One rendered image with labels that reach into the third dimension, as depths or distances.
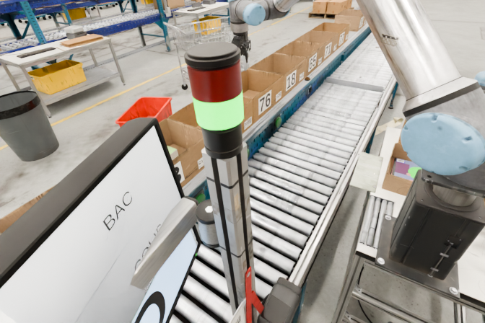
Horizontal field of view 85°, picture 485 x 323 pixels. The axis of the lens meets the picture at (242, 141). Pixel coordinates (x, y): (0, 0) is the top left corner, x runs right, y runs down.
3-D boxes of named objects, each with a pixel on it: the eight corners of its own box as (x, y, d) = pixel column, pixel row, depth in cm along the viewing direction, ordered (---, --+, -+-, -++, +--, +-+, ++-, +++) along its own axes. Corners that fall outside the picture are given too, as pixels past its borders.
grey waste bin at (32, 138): (9, 170, 280) (-31, 118, 243) (19, 145, 318) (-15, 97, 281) (62, 155, 296) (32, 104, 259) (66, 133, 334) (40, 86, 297)
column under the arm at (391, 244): (455, 239, 105) (496, 179, 86) (459, 299, 88) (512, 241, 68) (383, 214, 117) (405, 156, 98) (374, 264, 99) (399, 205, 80)
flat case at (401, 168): (422, 166, 138) (423, 164, 137) (421, 190, 124) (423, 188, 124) (393, 159, 143) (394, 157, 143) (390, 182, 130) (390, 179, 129)
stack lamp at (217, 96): (225, 135, 25) (218, 75, 22) (187, 122, 28) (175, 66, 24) (252, 112, 28) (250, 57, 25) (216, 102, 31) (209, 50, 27)
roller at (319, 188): (332, 201, 131) (333, 194, 128) (245, 166, 156) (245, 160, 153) (335, 195, 134) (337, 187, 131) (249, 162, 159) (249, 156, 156)
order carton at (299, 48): (305, 78, 212) (307, 57, 202) (273, 72, 226) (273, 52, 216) (322, 63, 238) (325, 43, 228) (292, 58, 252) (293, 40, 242)
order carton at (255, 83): (254, 124, 160) (253, 99, 150) (216, 112, 174) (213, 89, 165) (283, 97, 186) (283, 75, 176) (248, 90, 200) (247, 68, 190)
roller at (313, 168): (341, 184, 140) (342, 178, 137) (256, 155, 164) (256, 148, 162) (343, 179, 143) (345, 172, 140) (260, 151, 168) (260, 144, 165)
